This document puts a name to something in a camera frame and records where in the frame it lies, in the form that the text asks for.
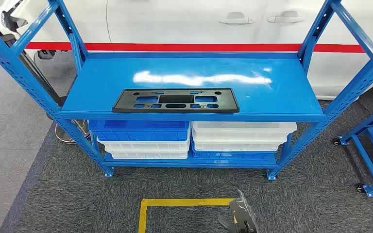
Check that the white car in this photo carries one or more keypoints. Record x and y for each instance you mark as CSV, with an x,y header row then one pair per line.
x,y
173,19

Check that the black pole stand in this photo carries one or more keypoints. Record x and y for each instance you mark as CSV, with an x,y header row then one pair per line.
x,y
43,80

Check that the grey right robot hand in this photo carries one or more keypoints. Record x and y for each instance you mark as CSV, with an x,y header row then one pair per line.
x,y
241,212

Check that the blue plastic bin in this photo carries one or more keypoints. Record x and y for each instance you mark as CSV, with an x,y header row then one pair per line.
x,y
231,156
141,135

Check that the blue wheeled cart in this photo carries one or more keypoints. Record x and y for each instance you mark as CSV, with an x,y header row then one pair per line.
x,y
368,160

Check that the car headlight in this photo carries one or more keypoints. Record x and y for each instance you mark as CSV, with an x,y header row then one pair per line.
x,y
12,21

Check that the blue metal shelf rack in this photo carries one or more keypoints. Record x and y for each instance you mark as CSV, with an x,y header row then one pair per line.
x,y
109,83

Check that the black plastic plate part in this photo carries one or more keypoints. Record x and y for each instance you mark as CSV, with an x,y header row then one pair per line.
x,y
123,101

